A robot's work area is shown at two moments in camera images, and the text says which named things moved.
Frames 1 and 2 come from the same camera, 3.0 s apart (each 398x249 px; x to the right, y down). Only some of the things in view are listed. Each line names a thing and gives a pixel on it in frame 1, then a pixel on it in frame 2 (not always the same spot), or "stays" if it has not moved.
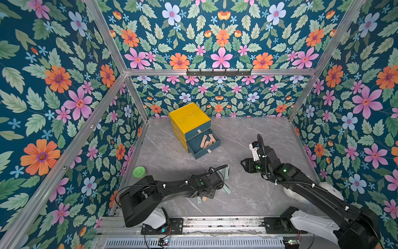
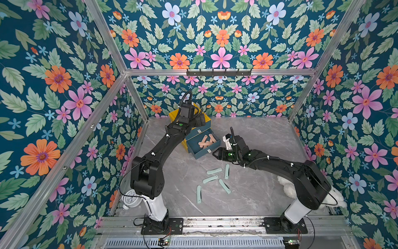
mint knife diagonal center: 226,189 stays
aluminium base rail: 223,225 stays
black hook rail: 218,73 stays
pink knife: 212,137 stays
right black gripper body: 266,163 to 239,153
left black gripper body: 210,193 to 195,122
